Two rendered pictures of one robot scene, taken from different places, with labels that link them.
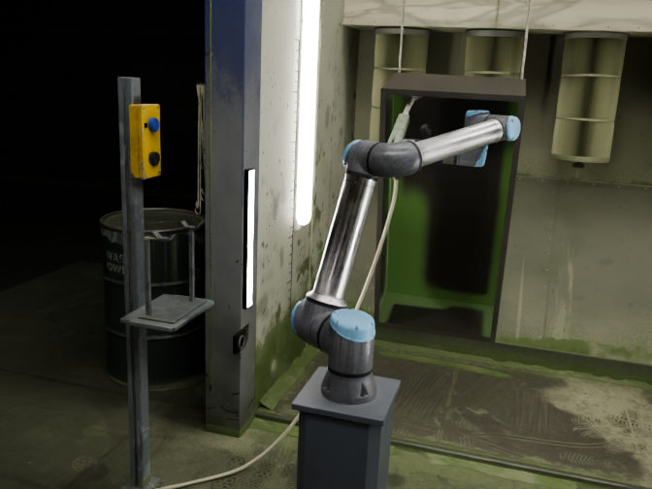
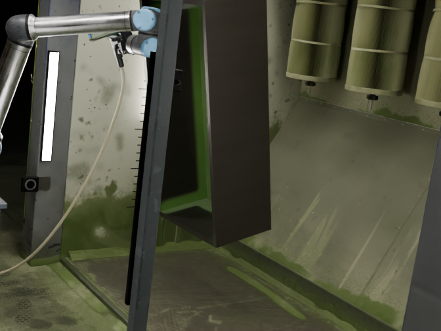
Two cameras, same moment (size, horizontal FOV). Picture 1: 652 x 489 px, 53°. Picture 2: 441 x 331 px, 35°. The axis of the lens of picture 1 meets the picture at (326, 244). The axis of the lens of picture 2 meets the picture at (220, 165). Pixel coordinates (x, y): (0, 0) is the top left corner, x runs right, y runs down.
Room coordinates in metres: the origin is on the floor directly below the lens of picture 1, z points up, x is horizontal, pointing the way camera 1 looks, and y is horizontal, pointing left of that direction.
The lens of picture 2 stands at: (0.39, -2.87, 1.55)
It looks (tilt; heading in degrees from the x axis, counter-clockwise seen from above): 12 degrees down; 39
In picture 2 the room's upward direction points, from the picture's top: 7 degrees clockwise
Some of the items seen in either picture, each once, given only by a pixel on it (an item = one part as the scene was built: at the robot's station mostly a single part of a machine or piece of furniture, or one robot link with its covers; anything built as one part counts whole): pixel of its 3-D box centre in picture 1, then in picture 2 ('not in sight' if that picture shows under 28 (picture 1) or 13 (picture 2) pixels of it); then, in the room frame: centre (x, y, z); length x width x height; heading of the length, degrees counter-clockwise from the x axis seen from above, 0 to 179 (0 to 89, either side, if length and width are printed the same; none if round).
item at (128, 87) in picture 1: (135, 297); not in sight; (2.38, 0.72, 0.82); 0.06 x 0.06 x 1.64; 74
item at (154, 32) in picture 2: (477, 125); (149, 21); (2.62, -0.58, 1.51); 0.12 x 0.09 x 0.12; 38
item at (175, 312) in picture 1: (173, 269); not in sight; (2.34, 0.56, 0.95); 0.26 x 0.15 x 0.32; 164
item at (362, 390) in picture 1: (349, 377); not in sight; (2.04, -0.10, 0.69); 0.19 x 0.19 x 0.10
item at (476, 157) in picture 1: (471, 153); (146, 45); (2.63, -0.56, 1.40); 0.12 x 0.09 x 0.10; 77
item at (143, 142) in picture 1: (145, 141); not in sight; (2.36, 0.67, 1.42); 0.12 x 0.06 x 0.26; 164
